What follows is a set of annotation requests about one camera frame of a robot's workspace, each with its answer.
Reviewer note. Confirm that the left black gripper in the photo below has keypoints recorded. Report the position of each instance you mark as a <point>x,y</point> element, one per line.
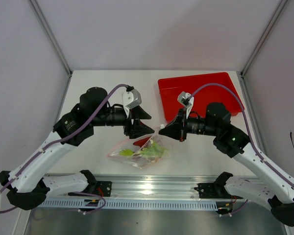
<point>138,129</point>

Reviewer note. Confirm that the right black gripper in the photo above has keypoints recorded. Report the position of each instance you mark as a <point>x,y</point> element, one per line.
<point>175,129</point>

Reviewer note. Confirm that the red toy lobster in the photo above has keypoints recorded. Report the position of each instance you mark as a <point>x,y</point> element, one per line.
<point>141,142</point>

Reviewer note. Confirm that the clear pink-dotted zip bag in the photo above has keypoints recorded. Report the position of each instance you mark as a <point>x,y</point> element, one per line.
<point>114,156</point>

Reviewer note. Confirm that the green white celery stalk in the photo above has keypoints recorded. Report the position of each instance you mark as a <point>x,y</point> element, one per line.
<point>150,151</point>

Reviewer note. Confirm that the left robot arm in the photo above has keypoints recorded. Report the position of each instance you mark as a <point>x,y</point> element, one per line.
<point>28,186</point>

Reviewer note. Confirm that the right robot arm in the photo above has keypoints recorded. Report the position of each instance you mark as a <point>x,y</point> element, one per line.
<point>281,206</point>

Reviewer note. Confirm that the red plastic tray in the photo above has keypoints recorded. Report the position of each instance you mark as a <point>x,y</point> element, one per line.
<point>171,88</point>

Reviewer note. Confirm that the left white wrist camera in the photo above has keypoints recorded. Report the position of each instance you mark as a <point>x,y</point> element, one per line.
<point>130,100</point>

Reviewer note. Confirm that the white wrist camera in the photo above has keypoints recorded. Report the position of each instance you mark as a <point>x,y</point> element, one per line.
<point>130,100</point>
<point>186,101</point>

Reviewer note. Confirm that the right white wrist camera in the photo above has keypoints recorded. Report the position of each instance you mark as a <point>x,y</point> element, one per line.
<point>186,101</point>

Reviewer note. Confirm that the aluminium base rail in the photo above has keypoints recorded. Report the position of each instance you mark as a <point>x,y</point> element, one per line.
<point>135,186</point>

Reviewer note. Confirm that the white slotted cable duct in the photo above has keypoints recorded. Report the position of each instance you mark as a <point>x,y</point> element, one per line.
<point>83,203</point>

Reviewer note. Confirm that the right aluminium frame post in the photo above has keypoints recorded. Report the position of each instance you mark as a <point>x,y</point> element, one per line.
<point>278,12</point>

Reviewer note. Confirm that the aluminium frame post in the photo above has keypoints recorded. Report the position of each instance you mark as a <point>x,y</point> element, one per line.
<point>278,12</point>
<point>50,35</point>

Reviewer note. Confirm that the left aluminium frame post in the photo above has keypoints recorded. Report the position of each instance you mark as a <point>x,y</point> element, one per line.
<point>50,35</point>

